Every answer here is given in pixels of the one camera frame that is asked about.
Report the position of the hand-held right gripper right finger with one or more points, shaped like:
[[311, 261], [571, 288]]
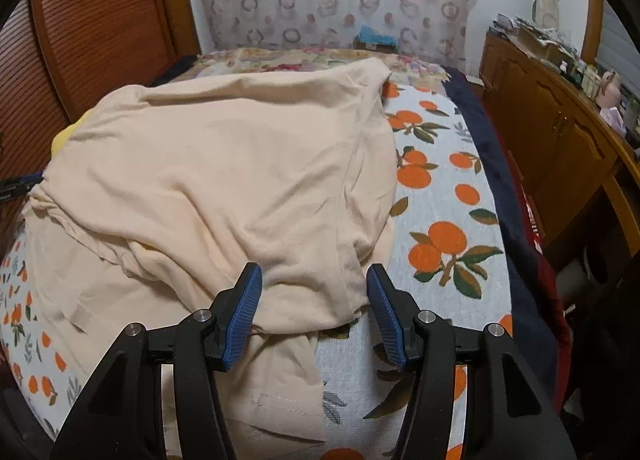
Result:
[[385, 310]]

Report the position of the blue plastic bag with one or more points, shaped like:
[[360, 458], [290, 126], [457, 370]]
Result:
[[377, 34]]

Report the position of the red blanket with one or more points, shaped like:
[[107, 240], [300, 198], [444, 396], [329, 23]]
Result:
[[545, 270]]

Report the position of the beige printed t-shirt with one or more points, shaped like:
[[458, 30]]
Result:
[[200, 165]]

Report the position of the wooden louvred wardrobe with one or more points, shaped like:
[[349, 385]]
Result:
[[100, 15]]

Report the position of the orange fruit print blanket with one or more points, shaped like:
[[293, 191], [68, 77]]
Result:
[[450, 190]]

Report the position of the wooden window frame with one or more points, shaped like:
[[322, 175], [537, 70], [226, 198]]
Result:
[[592, 20]]

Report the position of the clutter of bottles and boxes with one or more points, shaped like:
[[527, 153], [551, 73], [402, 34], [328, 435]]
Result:
[[550, 47]]

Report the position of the grey window blind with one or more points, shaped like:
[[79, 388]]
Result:
[[615, 35]]

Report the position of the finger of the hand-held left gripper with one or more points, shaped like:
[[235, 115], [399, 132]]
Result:
[[15, 190]]

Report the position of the yellow plush toy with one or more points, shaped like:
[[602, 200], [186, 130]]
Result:
[[67, 137]]

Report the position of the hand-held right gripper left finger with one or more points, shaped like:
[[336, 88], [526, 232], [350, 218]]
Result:
[[245, 310]]

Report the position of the small cardboard box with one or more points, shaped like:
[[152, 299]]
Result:
[[375, 45]]

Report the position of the navy blanket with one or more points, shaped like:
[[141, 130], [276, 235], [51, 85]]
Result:
[[500, 180]]

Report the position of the dark cloth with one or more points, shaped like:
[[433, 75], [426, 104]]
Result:
[[175, 69]]

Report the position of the wooden cabinet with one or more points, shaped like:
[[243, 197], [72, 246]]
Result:
[[550, 105]]

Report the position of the white round container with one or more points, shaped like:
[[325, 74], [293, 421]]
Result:
[[585, 275]]

